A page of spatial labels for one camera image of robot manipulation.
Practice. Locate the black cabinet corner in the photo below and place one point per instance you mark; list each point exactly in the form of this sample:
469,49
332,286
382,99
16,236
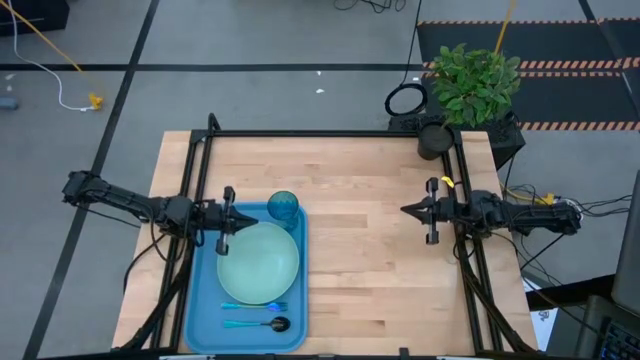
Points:
30,15

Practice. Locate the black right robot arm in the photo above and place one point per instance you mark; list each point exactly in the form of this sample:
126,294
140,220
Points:
530,215

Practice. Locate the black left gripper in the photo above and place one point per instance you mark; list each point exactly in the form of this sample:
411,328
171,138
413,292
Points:
215,217

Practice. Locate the black plant pot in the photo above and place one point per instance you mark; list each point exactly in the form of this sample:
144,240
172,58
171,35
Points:
435,142

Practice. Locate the pale green round plate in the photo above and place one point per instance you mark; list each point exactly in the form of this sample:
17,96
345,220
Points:
258,264

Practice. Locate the green leafy plant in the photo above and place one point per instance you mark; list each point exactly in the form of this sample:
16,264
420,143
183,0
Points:
472,85

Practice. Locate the black aluminium table frame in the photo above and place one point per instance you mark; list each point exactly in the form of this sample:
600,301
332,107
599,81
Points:
325,133

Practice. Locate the small grey floor object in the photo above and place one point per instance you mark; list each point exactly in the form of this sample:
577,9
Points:
7,103

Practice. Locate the white paper sheet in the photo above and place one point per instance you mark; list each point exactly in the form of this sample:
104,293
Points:
542,325

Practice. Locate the yellow tag on gripper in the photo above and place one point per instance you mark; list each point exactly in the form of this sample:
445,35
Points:
447,181

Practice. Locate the black keyboard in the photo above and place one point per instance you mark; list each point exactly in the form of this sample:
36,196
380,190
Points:
622,345

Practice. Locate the black mat orange hazard stripes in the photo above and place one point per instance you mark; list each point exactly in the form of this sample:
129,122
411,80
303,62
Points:
550,45

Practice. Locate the teal translucent cup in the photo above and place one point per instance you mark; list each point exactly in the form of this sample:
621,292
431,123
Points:
283,206

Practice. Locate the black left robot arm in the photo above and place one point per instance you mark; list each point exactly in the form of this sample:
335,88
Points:
125,200

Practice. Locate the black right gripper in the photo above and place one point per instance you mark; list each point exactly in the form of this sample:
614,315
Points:
450,210

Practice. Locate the blue plastic tray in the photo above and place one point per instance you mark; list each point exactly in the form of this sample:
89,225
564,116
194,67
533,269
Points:
205,310

